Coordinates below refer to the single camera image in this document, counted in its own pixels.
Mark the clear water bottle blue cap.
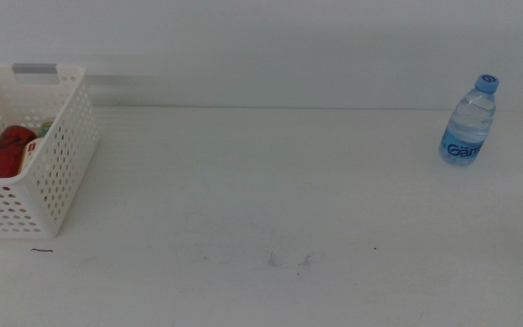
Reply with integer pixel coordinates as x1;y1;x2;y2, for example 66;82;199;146
438;74;500;167

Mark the yellow juice bottle white cap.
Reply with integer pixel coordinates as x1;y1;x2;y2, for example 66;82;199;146
17;117;56;174

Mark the red soda can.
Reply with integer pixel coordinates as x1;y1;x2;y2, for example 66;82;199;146
0;125;38;180

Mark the white perforated plastic basket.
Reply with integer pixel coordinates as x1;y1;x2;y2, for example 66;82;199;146
0;63;101;240

